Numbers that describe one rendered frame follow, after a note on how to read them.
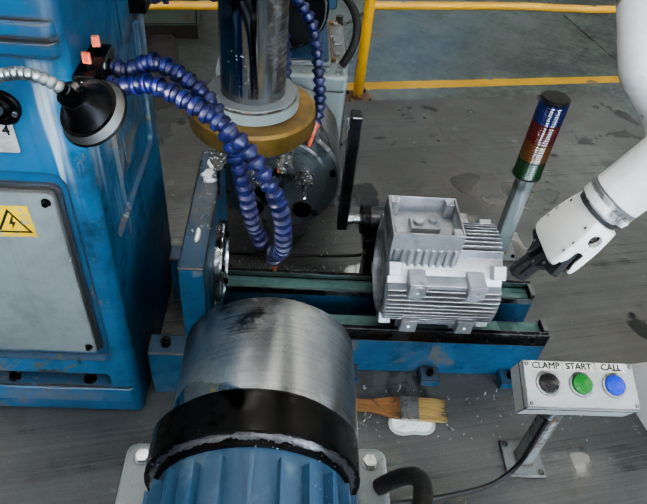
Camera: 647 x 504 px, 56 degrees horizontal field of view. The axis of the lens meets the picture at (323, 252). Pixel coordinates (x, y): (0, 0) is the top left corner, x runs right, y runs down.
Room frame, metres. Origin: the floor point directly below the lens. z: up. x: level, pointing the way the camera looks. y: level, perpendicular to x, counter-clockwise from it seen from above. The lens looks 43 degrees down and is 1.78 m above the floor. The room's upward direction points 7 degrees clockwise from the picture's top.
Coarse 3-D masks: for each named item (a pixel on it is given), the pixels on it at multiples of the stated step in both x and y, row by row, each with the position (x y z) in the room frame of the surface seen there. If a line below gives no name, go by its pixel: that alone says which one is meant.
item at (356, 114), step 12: (348, 120) 0.91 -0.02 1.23; (360, 120) 0.90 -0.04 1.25; (348, 132) 0.91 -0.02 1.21; (360, 132) 0.90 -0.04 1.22; (348, 144) 0.90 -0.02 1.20; (348, 156) 0.90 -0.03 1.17; (348, 168) 0.90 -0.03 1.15; (348, 180) 0.90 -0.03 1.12; (348, 192) 0.90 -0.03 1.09; (348, 204) 0.90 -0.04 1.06; (348, 216) 0.90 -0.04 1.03
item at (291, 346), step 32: (224, 320) 0.51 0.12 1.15; (256, 320) 0.51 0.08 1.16; (288, 320) 0.51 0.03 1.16; (320, 320) 0.54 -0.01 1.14; (192, 352) 0.48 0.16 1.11; (224, 352) 0.46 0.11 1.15; (256, 352) 0.46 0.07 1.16; (288, 352) 0.46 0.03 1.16; (320, 352) 0.48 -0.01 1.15; (352, 352) 0.55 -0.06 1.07; (192, 384) 0.43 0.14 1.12; (224, 384) 0.41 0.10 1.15; (256, 384) 0.41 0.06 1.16; (288, 384) 0.42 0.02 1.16; (320, 384) 0.43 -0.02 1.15; (352, 384) 0.48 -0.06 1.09; (352, 416) 0.42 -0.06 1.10
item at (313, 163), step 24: (312, 96) 1.13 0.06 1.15; (312, 144) 0.98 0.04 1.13; (336, 144) 1.05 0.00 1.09; (312, 168) 0.98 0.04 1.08; (336, 168) 0.99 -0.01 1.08; (264, 192) 0.97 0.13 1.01; (288, 192) 0.97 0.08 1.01; (312, 192) 0.98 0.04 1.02; (336, 192) 0.99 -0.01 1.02; (264, 216) 0.97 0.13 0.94; (312, 216) 0.98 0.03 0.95
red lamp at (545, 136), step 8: (528, 128) 1.12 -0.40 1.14; (536, 128) 1.10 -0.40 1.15; (544, 128) 1.09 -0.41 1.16; (552, 128) 1.09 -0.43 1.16; (528, 136) 1.11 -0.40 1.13; (536, 136) 1.09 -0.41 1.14; (544, 136) 1.09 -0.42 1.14; (552, 136) 1.09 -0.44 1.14; (536, 144) 1.09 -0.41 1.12; (544, 144) 1.09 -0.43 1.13; (552, 144) 1.10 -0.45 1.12
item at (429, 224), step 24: (384, 216) 0.83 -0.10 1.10; (408, 216) 0.82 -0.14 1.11; (432, 216) 0.80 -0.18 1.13; (456, 216) 0.81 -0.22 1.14; (384, 240) 0.79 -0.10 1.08; (408, 240) 0.74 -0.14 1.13; (432, 240) 0.74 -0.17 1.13; (456, 240) 0.74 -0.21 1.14; (408, 264) 0.73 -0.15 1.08; (432, 264) 0.74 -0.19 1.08; (456, 264) 0.75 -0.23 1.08
